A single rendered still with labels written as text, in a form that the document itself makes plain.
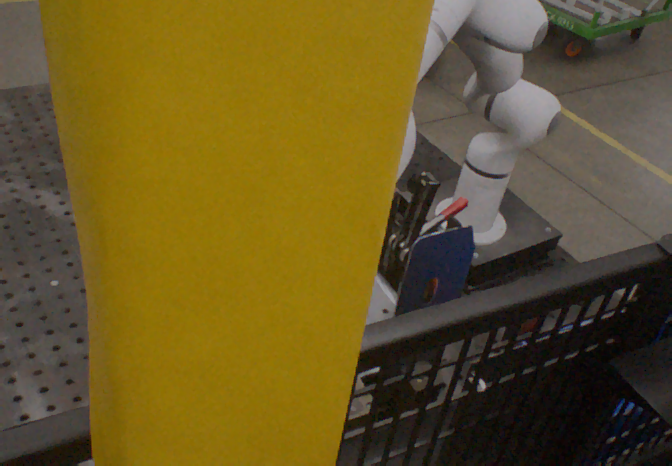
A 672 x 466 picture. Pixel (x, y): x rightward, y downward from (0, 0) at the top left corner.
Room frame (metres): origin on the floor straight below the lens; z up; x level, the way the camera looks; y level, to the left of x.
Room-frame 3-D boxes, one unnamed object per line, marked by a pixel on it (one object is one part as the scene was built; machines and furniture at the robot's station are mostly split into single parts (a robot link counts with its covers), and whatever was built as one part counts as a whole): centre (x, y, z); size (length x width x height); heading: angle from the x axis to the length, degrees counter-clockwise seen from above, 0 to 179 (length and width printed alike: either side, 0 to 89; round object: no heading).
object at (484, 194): (1.57, -0.36, 0.89); 0.19 x 0.19 x 0.18
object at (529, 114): (1.54, -0.39, 1.10); 0.19 x 0.12 x 0.24; 56
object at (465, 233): (0.78, -0.15, 1.17); 0.12 x 0.01 x 0.34; 123
